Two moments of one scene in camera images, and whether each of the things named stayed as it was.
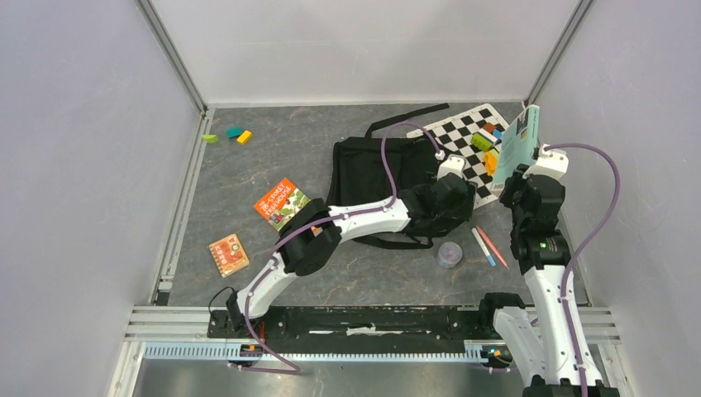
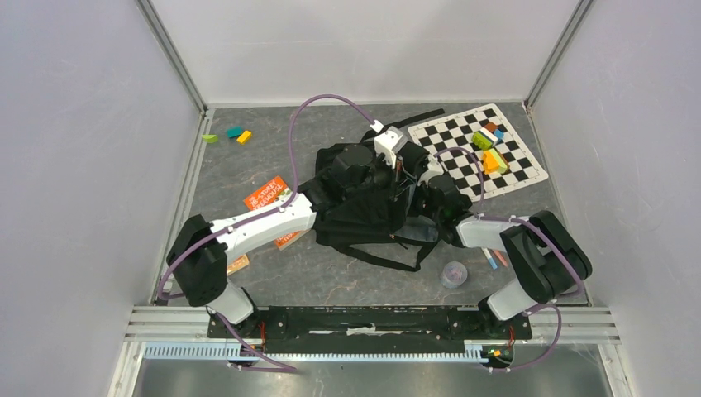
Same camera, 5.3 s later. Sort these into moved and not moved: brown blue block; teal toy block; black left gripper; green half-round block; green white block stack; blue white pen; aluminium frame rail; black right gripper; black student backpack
Moved: black student backpack; black right gripper; black left gripper
Not moved: brown blue block; aluminium frame rail; green white block stack; green half-round block; blue white pen; teal toy block
